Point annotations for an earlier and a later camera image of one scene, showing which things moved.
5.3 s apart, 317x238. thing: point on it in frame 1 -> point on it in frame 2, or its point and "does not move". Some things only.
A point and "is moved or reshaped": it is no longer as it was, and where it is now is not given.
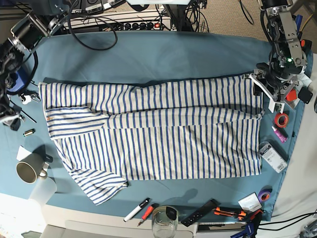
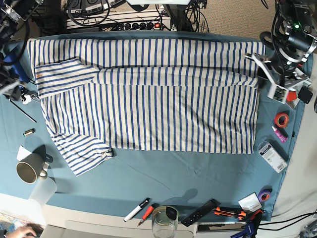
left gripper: x=277 y=88 -> x=289 y=72
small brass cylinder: x=29 y=132 does not move
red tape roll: x=281 y=120 does not move
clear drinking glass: x=164 y=220 does not move
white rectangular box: x=275 y=159 does not move
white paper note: x=23 y=153 does not move
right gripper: x=10 y=115 -> x=10 y=86
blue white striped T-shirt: x=109 y=134 is moved or reshaped
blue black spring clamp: x=250 y=229 does not move
